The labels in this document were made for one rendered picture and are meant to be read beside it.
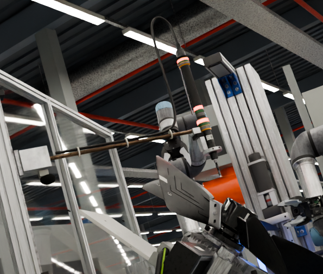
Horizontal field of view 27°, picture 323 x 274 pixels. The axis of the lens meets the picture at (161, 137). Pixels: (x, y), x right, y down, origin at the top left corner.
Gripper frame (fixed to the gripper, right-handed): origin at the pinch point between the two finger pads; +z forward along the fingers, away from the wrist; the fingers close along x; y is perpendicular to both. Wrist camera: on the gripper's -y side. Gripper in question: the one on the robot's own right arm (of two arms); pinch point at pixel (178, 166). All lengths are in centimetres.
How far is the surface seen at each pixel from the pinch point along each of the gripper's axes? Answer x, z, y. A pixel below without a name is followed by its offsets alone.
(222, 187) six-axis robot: -3, -190, 327
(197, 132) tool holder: -13.2, 12.8, -34.5
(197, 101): -16.2, 1.8, -37.5
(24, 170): 40, 28, -63
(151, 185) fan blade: 8.0, 23.2, -27.0
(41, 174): 37, 27, -58
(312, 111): -77, -89, 114
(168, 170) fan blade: -2, 37, -53
